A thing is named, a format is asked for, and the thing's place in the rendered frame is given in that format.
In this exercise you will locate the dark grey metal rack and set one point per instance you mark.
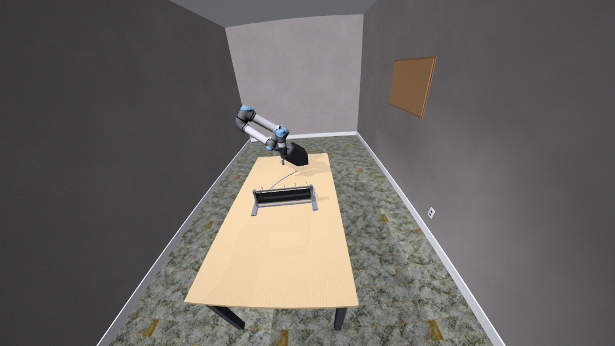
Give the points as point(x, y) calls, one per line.
point(297, 194)

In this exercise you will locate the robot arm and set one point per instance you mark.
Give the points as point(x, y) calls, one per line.
point(246, 114)

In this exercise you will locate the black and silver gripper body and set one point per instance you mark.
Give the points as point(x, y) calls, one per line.
point(282, 148)

